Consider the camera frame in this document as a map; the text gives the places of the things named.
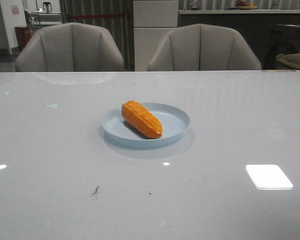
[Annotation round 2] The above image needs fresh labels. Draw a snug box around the orange toy corn cob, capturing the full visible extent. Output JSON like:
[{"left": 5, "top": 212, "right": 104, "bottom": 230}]
[{"left": 121, "top": 100, "right": 163, "bottom": 139}]

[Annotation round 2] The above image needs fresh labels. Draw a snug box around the light blue round plate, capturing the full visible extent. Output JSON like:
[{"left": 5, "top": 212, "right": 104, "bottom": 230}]
[{"left": 101, "top": 100, "right": 190, "bottom": 149}]

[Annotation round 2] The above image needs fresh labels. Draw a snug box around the beige armchair right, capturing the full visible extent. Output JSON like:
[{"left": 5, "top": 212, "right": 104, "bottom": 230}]
[{"left": 147, "top": 24, "right": 262, "bottom": 72}]

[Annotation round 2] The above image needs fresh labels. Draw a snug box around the beige armchair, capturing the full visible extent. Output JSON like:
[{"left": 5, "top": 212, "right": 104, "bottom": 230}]
[
  {"left": 15, "top": 22, "right": 125, "bottom": 72},
  {"left": 147, "top": 24, "right": 262, "bottom": 72}
]

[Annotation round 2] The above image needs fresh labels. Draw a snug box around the white refrigerator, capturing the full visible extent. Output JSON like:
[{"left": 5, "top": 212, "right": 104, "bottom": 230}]
[{"left": 133, "top": 0, "right": 179, "bottom": 72}]

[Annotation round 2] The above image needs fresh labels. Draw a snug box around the beige armchair left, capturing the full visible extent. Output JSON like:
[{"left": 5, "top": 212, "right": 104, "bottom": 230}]
[{"left": 15, "top": 22, "right": 125, "bottom": 72}]

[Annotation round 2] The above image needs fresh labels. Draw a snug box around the red barrier belt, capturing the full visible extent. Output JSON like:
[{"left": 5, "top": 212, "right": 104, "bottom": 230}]
[{"left": 69, "top": 13, "right": 126, "bottom": 20}]

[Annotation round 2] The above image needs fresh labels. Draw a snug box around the glass ornament on sideboard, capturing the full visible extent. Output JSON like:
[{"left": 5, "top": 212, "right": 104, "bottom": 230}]
[{"left": 189, "top": 0, "right": 202, "bottom": 11}]

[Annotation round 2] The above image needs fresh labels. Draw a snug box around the coloured sticker strip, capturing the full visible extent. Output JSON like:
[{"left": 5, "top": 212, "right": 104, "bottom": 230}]
[{"left": 261, "top": 69, "right": 297, "bottom": 73}]

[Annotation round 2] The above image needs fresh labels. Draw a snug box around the dark grey sideboard cabinet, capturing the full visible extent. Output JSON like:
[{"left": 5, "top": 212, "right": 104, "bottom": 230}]
[{"left": 178, "top": 9, "right": 300, "bottom": 69}]

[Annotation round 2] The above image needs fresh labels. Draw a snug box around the distant white work table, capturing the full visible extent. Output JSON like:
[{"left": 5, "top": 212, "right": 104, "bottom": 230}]
[{"left": 24, "top": 10, "right": 62, "bottom": 27}]

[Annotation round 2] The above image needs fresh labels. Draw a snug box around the fruit bowl on sideboard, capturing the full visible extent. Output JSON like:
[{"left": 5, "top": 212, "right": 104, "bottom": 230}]
[{"left": 235, "top": 0, "right": 258, "bottom": 10}]

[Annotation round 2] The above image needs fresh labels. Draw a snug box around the red trash bin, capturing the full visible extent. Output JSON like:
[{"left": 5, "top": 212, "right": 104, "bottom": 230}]
[{"left": 15, "top": 26, "right": 31, "bottom": 52}]

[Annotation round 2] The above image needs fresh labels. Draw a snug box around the black robot on distant table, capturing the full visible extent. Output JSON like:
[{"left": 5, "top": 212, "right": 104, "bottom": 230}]
[{"left": 42, "top": 1, "right": 53, "bottom": 14}]

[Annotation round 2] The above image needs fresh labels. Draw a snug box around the tan cushion at right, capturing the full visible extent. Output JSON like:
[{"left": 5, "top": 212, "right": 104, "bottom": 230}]
[{"left": 275, "top": 53, "right": 300, "bottom": 71}]

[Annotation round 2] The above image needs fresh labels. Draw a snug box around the pink notice on wall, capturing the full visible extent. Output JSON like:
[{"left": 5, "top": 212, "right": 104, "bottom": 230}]
[{"left": 11, "top": 5, "right": 20, "bottom": 15}]

